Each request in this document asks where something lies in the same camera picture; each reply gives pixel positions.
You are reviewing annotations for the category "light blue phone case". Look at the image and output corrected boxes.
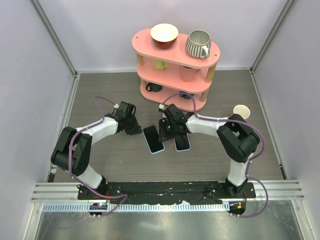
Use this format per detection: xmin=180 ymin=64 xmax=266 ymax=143
xmin=142 ymin=125 xmax=166 ymax=155

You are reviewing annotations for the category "lilac phone case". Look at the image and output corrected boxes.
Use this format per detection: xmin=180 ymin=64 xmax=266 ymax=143
xmin=173 ymin=133 xmax=191 ymax=152

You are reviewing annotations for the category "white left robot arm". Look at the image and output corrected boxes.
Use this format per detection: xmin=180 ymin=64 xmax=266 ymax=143
xmin=50 ymin=101 xmax=142 ymax=200

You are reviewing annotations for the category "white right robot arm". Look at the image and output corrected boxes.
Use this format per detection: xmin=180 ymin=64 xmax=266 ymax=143
xmin=158 ymin=104 xmax=260 ymax=198

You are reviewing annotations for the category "dark blue mug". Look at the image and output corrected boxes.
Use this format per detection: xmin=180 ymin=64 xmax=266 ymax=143
xmin=179 ymin=91 xmax=195 ymax=100

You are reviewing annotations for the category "black mug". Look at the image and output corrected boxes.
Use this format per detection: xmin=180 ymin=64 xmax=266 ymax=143
xmin=145 ymin=82 xmax=163 ymax=93

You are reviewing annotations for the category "pink three-tier shelf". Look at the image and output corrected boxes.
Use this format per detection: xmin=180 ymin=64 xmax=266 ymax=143
xmin=132 ymin=28 xmax=221 ymax=112

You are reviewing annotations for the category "pink mug on shelf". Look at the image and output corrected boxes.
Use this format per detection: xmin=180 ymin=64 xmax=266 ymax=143
xmin=179 ymin=65 xmax=200 ymax=83

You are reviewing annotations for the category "yellow mug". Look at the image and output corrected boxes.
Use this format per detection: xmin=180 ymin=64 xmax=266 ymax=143
xmin=152 ymin=59 xmax=169 ymax=71

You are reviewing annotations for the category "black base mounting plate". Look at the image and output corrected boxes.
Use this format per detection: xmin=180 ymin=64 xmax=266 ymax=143
xmin=77 ymin=180 xmax=257 ymax=206

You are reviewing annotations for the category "pink mug on table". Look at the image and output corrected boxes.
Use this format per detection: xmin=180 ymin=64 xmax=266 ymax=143
xmin=232 ymin=104 xmax=251 ymax=120

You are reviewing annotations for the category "grey striped mug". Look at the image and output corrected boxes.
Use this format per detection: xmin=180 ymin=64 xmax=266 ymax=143
xmin=185 ymin=30 xmax=212 ymax=59

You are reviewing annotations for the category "red and cream bowl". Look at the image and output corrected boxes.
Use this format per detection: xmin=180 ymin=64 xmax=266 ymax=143
xmin=150 ymin=23 xmax=179 ymax=50

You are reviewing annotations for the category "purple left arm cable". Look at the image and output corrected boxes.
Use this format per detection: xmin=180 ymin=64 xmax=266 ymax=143
xmin=68 ymin=96 xmax=128 ymax=218

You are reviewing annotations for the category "white cable duct rail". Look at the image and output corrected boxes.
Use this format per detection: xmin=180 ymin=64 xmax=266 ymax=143
xmin=42 ymin=201 xmax=230 ymax=213

